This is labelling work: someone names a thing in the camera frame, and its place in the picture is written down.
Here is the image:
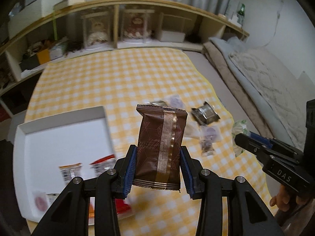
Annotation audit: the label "brown chocolate bar packet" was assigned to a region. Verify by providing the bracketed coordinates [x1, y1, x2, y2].
[133, 104, 187, 191]

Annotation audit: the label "person's right hand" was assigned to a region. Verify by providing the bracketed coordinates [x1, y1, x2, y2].
[270, 184, 310, 211]

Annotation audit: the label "green white snack packet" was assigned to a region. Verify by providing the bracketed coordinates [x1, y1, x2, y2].
[231, 119, 249, 158]

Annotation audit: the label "red snack bar packet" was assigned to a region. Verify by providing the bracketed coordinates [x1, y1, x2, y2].
[90, 154, 132, 218]

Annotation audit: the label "clear purple cookie packet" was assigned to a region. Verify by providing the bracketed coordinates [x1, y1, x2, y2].
[200, 125, 222, 156]

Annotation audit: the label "folded beige grey blankets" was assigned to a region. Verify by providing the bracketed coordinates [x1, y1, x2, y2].
[203, 37, 314, 150]

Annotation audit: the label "dark foil square packet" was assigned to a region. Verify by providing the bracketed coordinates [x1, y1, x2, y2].
[191, 101, 221, 126]

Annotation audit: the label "orange snack bar packet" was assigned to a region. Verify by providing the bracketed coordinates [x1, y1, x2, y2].
[58, 162, 97, 219]

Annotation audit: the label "clear purple disc packet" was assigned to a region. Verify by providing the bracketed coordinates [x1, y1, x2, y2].
[164, 94, 186, 110]

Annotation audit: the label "dark foil snack packet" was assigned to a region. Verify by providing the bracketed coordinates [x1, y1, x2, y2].
[148, 100, 169, 108]

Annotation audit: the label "silver foil snack packet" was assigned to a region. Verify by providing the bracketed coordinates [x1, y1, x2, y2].
[46, 193, 59, 206]

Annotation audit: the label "white cardboard tray box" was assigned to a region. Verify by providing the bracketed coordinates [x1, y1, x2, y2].
[13, 106, 120, 222]

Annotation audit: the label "yellow checkered cloth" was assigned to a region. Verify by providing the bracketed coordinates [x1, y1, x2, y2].
[23, 47, 279, 236]

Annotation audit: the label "pink disc snack packet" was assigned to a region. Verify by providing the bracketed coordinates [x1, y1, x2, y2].
[32, 191, 49, 213]

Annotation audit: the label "green glass bottle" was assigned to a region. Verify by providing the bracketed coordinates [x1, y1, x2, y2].
[237, 4, 245, 27]

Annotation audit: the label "small white box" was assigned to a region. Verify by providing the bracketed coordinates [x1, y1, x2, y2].
[157, 30, 186, 43]

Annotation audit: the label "cream dressed doll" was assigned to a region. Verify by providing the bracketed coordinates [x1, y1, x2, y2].
[81, 11, 110, 50]

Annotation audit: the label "red dressed doll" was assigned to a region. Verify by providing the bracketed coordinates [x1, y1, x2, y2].
[121, 9, 155, 44]

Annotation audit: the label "orange box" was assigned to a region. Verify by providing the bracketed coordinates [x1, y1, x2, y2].
[36, 49, 51, 65]

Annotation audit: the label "wooden shelf unit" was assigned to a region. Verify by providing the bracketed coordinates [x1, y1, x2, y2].
[1, 0, 249, 120]

